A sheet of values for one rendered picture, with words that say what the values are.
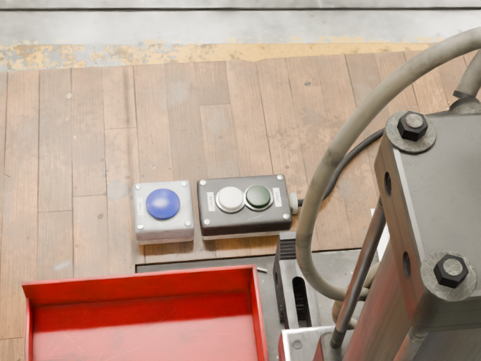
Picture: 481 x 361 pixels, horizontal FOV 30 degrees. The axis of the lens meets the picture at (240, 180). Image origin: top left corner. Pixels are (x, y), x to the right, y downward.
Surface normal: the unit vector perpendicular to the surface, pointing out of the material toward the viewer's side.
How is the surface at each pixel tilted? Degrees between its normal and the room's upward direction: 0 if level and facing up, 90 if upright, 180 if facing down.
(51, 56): 0
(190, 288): 90
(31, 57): 0
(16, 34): 0
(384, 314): 90
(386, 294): 90
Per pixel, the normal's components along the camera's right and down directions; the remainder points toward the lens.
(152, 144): 0.05, -0.55
